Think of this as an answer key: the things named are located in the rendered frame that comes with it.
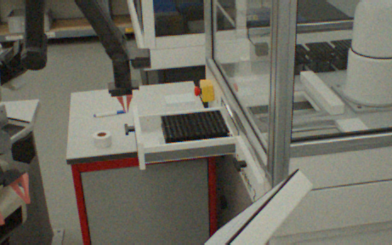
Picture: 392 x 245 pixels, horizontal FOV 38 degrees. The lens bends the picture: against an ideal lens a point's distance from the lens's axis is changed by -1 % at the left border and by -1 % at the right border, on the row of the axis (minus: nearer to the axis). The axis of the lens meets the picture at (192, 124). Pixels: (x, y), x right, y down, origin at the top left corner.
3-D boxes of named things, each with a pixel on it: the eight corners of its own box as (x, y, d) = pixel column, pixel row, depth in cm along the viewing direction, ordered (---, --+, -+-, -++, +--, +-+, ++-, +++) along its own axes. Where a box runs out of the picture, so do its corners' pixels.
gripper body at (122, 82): (139, 92, 185) (138, 71, 182) (108, 95, 184) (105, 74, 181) (138, 84, 191) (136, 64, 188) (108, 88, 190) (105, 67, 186)
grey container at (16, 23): (8, 34, 558) (6, 17, 550) (14, 25, 585) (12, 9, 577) (49, 31, 561) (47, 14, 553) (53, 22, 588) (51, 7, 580)
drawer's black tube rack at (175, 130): (167, 154, 195) (166, 138, 192) (161, 131, 210) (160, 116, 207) (230, 147, 198) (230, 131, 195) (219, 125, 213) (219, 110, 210)
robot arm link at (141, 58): (111, 32, 177) (111, 54, 173) (148, 30, 178) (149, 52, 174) (116, 55, 188) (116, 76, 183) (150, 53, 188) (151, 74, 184)
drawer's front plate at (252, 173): (258, 213, 166) (258, 182, 161) (235, 163, 191) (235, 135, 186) (264, 213, 166) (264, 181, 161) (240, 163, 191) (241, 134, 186)
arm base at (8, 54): (11, 50, 185) (-15, 62, 175) (24, 37, 180) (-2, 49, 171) (26, 71, 186) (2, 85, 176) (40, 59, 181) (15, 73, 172)
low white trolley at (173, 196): (90, 309, 245) (65, 158, 210) (90, 224, 299) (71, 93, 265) (221, 290, 252) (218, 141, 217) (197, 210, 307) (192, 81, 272)
